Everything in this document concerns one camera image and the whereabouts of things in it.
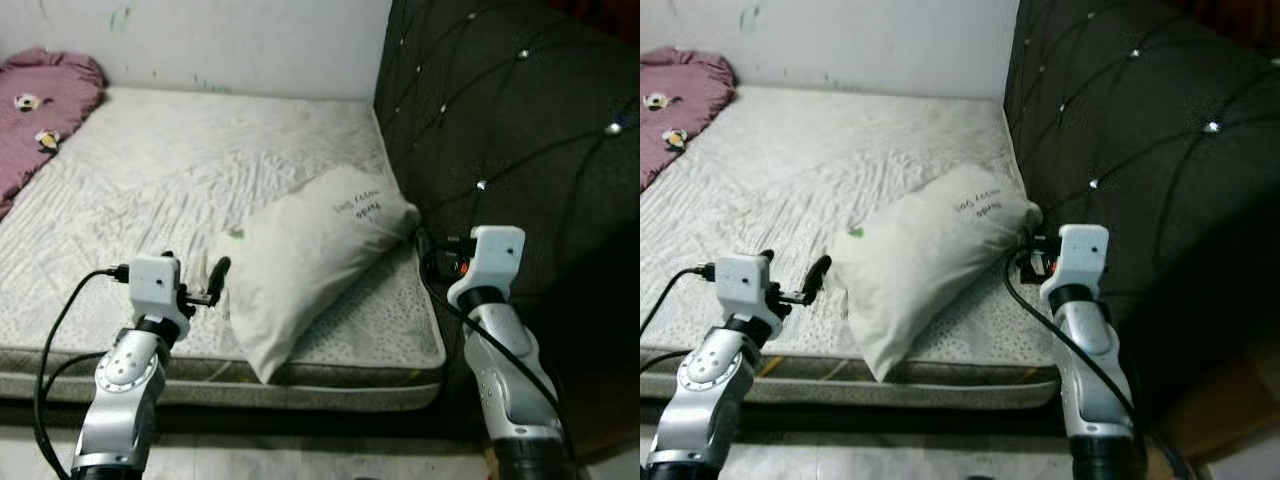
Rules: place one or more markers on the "black tufted headboard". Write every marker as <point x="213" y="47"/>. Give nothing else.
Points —
<point x="1150" y="100"/>
<point x="520" y="120"/>

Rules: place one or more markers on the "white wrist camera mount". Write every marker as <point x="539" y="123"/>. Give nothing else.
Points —
<point x="155" y="285"/>
<point x="490" y="260"/>
<point x="1080" y="255"/>
<point x="742" y="285"/>

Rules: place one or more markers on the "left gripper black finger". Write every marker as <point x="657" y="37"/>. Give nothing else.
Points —
<point x="217" y="280"/>
<point x="816" y="278"/>

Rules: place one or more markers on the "black bed base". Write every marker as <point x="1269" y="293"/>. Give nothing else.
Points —
<point x="900" y="418"/>
<point x="250" y="420"/>

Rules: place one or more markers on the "cream pillow with black print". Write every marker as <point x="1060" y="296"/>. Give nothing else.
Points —
<point x="300" y="260"/>
<point x="920" y="260"/>

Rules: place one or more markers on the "white quilted mattress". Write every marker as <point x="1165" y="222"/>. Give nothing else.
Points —
<point x="200" y="150"/>
<point x="800" y="150"/>

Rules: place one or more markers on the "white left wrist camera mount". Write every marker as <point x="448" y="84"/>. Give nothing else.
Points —
<point x="742" y="285"/>
<point x="155" y="285"/>

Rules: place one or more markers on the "pink cartoon print blanket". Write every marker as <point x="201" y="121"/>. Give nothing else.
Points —
<point x="40" y="110"/>
<point x="680" y="100"/>

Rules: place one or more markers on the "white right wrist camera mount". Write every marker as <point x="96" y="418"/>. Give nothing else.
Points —
<point x="490" y="260"/>
<point x="1080" y="255"/>

